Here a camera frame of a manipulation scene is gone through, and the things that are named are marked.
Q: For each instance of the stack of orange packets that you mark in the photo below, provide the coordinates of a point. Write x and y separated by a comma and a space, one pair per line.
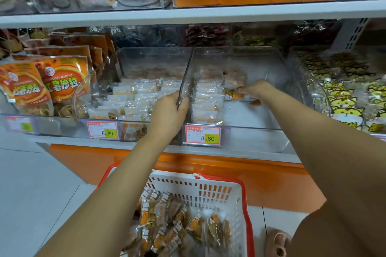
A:
27, 88

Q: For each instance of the person's right hand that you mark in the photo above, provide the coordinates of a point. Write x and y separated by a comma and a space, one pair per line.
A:
258, 91

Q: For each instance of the person's right leg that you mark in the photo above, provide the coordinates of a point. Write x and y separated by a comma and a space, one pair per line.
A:
344, 229

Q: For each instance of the yellow hamster snack packets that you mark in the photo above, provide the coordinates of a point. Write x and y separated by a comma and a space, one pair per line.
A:
344, 91

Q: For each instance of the white yellow price tag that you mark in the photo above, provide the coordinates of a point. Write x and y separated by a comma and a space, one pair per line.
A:
102, 130
19, 123
202, 135

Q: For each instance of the person's left forearm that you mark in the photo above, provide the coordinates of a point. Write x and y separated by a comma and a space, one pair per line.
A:
102, 205

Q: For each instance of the orange shelf base panel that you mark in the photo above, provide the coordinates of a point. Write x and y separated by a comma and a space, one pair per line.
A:
277, 181

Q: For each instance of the pink clog sandal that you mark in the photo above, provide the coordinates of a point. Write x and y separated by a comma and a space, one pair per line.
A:
277, 243

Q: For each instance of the white snack shelf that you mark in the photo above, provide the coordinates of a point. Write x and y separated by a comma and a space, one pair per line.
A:
181, 14

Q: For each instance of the person's right forearm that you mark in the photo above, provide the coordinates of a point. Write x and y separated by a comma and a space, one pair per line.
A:
325, 157

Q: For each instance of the pile of small brown snacks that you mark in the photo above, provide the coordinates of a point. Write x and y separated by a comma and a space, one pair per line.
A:
181, 229

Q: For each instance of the person's left hand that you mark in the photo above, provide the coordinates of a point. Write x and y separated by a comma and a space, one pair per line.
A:
167, 118

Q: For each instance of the white red-rimmed shopping basket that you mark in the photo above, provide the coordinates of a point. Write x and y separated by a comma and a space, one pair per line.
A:
223, 187

